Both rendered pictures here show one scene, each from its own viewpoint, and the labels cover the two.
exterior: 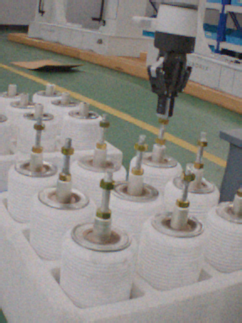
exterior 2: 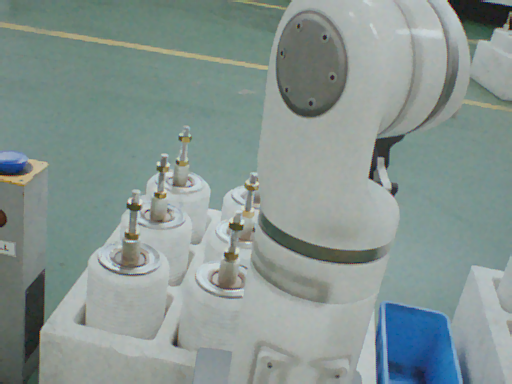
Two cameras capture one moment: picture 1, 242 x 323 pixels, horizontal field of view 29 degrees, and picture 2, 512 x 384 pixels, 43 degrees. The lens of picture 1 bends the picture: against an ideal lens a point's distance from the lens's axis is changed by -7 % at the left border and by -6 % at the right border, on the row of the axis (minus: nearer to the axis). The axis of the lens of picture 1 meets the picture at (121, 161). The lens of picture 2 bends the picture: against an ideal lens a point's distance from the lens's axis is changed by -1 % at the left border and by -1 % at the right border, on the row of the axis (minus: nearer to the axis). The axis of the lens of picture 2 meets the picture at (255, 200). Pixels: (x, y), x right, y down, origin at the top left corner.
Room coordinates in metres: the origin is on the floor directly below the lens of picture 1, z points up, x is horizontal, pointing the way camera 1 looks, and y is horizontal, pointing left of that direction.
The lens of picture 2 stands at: (1.15, -0.65, 0.67)
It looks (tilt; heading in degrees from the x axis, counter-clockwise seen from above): 25 degrees down; 126
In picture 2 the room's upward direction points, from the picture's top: 10 degrees clockwise
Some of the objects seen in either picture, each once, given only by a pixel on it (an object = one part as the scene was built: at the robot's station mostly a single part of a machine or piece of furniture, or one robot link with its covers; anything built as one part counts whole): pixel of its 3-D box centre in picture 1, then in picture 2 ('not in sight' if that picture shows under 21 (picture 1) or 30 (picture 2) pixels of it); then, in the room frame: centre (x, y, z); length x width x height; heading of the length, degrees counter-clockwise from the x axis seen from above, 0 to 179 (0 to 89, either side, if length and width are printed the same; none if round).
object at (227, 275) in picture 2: (195, 177); (228, 270); (0.75, -0.13, 0.26); 0.02 x 0.02 x 0.03
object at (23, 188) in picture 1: (34, 218); not in sight; (0.73, 0.14, 0.16); 0.10 x 0.10 x 0.18
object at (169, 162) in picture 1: (157, 161); not in sight; (0.85, -0.06, 0.25); 0.08 x 0.08 x 0.01
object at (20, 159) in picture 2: not in sight; (10, 163); (0.48, -0.24, 0.32); 0.04 x 0.04 x 0.02
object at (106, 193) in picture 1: (105, 199); (183, 150); (0.53, 0.01, 0.30); 0.01 x 0.01 x 0.08; 82
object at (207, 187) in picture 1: (194, 185); (226, 279); (0.75, -0.13, 0.25); 0.08 x 0.08 x 0.01
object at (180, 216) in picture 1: (180, 216); (158, 207); (0.59, -0.09, 0.26); 0.02 x 0.02 x 0.03
